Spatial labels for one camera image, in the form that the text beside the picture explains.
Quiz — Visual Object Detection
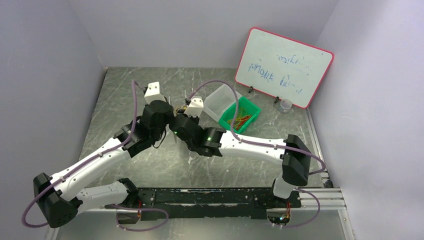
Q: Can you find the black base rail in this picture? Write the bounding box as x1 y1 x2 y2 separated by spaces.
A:
104 187 347 221

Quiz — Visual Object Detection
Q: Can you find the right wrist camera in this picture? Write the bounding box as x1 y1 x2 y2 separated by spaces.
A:
184 96 204 118

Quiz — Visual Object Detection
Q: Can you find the red and yellow wire bundle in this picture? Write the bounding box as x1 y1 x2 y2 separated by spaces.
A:
226 106 253 131

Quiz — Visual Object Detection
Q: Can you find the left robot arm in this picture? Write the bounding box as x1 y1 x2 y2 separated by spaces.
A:
33 100 174 228

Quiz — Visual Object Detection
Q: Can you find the red framed whiteboard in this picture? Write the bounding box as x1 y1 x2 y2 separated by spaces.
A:
234 27 334 109

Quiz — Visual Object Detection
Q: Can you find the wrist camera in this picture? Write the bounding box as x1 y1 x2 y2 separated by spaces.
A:
184 96 204 118
144 81 168 104

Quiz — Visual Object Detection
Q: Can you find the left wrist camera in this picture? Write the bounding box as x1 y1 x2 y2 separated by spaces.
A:
144 81 168 104

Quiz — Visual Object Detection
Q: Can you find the grey perforated spool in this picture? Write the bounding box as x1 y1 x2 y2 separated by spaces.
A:
168 95 178 144

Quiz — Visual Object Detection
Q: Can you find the green plastic bin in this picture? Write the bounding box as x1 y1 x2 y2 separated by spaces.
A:
218 96 261 134

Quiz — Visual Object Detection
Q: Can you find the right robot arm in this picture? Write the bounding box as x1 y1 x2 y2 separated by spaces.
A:
169 114 312 199

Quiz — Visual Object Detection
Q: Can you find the small clear plastic cup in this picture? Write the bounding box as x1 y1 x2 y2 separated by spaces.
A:
278 99 293 114

